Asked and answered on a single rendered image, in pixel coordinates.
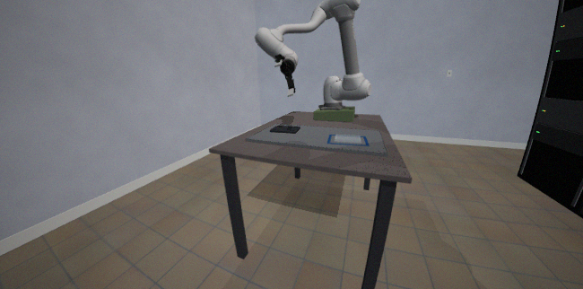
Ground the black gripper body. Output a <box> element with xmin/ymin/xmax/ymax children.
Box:
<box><xmin>280</xmin><ymin>60</ymin><xmax>295</xmax><ymax>77</ymax></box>

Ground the dark grey rectangular frame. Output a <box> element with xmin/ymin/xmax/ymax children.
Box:
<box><xmin>270</xmin><ymin>126</ymin><xmax>300</xmax><ymax>134</ymax></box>

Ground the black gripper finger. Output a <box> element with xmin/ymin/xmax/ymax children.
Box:
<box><xmin>274</xmin><ymin>54</ymin><xmax>290</xmax><ymax>70</ymax></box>
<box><xmin>285</xmin><ymin>71</ymin><xmax>296</xmax><ymax>97</ymax></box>

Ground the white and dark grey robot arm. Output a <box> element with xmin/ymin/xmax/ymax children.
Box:
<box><xmin>255</xmin><ymin>0</ymin><xmax>371</xmax><ymax>110</ymax></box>

